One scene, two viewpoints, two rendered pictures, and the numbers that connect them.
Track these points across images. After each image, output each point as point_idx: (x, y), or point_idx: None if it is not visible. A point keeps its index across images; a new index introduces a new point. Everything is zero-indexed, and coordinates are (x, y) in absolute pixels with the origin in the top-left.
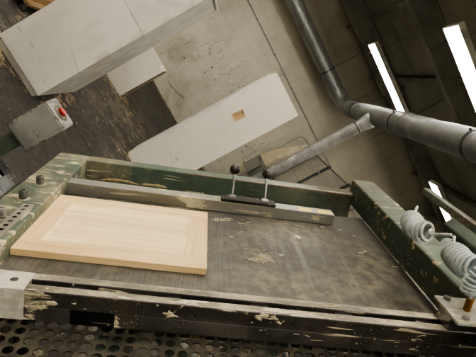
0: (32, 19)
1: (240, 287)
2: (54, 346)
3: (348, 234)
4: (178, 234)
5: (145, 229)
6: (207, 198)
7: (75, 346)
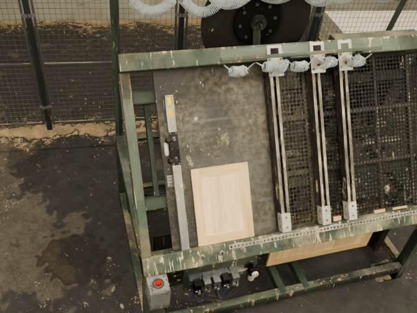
0: None
1: (251, 146)
2: (90, 246)
3: (180, 86)
4: (220, 179)
5: (221, 194)
6: (180, 172)
7: (74, 238)
